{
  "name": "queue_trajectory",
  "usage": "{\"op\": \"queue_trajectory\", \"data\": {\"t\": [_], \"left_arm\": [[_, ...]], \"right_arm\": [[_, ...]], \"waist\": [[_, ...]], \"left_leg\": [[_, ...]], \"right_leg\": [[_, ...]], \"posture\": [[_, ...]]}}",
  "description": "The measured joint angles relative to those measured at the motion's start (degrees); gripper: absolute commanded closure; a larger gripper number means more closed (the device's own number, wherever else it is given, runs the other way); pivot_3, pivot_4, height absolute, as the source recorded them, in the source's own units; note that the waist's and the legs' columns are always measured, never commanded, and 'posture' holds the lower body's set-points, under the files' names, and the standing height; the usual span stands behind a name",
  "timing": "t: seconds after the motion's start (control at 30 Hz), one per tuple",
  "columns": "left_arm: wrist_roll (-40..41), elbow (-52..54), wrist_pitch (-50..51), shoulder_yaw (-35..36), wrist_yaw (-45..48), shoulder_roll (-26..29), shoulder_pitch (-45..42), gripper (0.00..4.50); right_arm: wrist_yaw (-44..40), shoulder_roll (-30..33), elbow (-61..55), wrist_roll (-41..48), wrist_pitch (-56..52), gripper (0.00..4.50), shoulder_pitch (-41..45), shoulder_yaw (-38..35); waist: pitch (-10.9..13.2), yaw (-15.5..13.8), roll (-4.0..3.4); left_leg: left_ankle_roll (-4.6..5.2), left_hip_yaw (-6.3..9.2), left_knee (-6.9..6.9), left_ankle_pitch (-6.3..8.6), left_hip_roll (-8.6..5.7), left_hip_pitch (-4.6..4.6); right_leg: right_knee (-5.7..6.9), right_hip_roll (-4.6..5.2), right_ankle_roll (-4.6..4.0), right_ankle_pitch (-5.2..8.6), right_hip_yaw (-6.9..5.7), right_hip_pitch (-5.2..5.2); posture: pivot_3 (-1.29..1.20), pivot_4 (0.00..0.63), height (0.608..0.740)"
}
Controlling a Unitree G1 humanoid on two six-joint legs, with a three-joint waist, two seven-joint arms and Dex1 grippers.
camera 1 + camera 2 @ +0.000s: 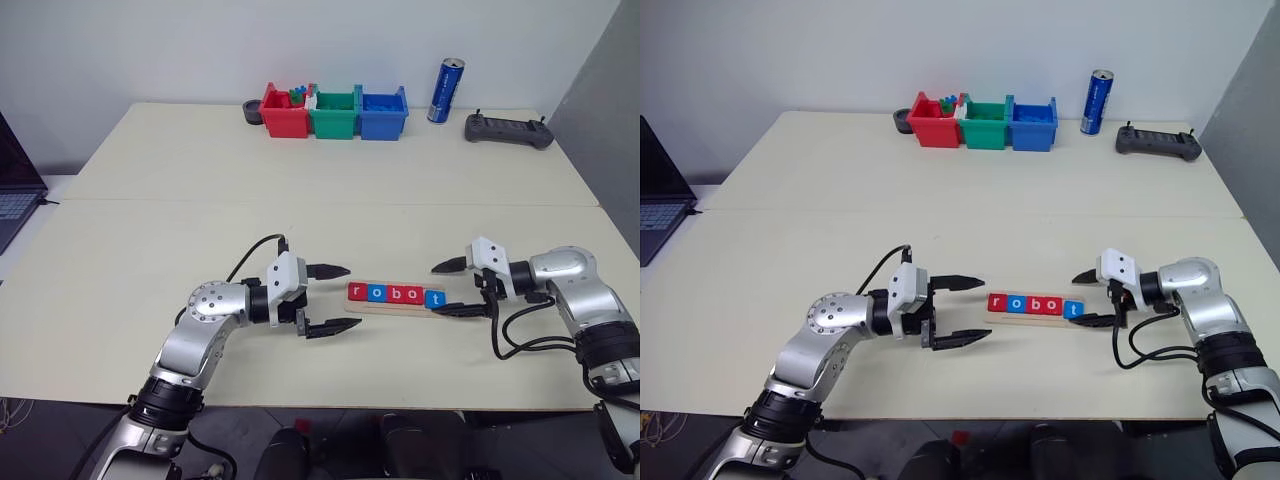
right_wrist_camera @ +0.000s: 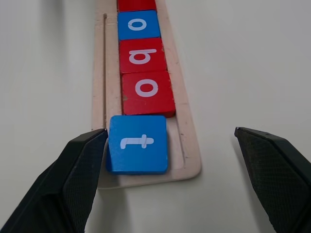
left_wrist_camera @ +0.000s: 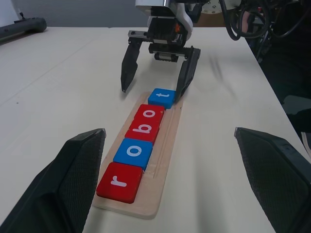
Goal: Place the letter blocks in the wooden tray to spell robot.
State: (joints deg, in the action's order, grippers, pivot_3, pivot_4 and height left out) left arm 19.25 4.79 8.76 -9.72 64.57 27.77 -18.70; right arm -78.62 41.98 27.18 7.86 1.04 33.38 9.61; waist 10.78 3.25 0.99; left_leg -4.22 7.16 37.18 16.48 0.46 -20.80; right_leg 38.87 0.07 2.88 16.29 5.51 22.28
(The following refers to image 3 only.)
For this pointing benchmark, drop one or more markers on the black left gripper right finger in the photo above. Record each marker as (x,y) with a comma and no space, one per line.
(279,174)

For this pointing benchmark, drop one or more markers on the dark grey remote controller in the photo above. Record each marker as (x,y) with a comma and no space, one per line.
(24,27)

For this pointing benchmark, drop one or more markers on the blue letter block t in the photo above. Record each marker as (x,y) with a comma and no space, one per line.
(161,97)

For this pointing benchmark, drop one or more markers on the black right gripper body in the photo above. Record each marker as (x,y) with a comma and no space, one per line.
(165,38)

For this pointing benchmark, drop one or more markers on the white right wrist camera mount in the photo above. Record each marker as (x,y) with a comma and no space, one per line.
(150,7)

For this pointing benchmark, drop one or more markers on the red letter block r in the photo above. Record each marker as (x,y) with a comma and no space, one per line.
(119,183)

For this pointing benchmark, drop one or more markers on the red letter block o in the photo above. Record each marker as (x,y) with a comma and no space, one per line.
(149,114)

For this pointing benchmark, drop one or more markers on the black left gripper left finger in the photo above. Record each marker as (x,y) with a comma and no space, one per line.
(48,194)

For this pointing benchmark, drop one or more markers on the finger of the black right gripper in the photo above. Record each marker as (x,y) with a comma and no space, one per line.
(130,68)
(188,72)

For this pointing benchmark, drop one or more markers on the long wooden letter tray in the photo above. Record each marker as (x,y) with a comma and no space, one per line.
(158,189)

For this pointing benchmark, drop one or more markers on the blue letter block o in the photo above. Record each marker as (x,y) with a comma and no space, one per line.
(133,153)

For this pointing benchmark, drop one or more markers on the red letter block b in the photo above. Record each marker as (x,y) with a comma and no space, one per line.
(143,132)

